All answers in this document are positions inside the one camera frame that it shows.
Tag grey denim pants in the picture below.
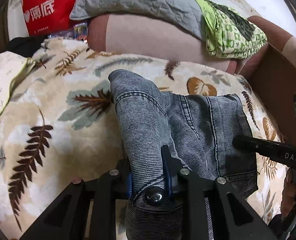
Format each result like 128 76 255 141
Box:
108 69 258 239

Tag person right hand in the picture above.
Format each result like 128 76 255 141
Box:
280 168 296 218

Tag leaf pattern fleece blanket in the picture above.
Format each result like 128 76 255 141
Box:
0 38 282 239

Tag brown cardboard box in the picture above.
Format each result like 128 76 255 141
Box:
249 46 296 146

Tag green patterned folded quilt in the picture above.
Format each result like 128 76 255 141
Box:
195 0 267 59

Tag colourful snack packet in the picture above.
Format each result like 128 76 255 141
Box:
48 22 88 43

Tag white quilt underside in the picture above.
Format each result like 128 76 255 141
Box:
0 51 36 115

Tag grey quilted pillow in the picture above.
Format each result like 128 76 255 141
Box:
69 0 205 41

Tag red shopping bag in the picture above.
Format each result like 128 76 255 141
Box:
7 0 80 40

